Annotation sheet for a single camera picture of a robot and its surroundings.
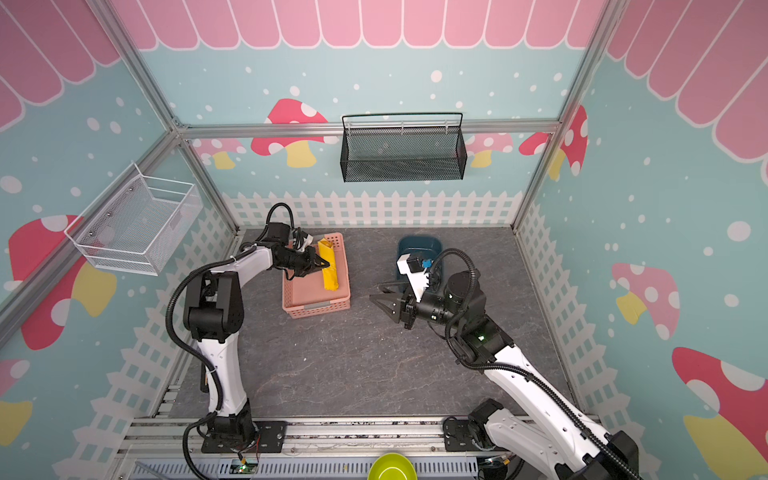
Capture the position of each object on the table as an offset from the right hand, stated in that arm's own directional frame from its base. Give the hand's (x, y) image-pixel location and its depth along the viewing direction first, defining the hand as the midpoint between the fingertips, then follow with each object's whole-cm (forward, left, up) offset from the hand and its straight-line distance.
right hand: (375, 294), depth 63 cm
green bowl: (-28, -3, -31) cm, 42 cm away
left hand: (+27, +18, -25) cm, 41 cm away
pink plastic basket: (+18, +25, -30) cm, 43 cm away
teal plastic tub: (+40, -13, -30) cm, 52 cm away
